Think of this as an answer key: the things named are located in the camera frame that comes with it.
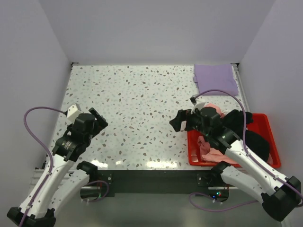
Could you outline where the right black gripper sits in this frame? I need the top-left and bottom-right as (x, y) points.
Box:
(169, 105), (211, 137)

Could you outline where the pink t shirt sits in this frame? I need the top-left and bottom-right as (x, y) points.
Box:
(197, 102), (240, 166)

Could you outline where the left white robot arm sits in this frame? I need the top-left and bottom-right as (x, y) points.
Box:
(7, 104), (109, 227)

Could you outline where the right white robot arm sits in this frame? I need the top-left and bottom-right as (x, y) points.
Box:
(169, 107), (303, 222)

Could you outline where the folded purple t shirt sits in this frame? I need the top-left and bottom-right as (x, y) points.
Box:
(193, 64), (239, 96)

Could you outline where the red plastic bin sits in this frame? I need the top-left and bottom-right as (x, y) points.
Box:
(187, 113), (281, 168)

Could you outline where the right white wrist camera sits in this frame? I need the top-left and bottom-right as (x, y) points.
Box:
(190, 95), (206, 114)

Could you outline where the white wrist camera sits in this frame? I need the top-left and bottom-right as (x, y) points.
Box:
(66, 103), (82, 123)
(190, 95), (206, 114)

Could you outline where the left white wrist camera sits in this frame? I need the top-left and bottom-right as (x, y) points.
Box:
(66, 103), (82, 123)

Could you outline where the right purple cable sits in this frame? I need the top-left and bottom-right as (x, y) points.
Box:
(196, 89), (288, 187)

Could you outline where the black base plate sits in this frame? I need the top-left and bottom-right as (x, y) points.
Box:
(90, 170), (230, 200)

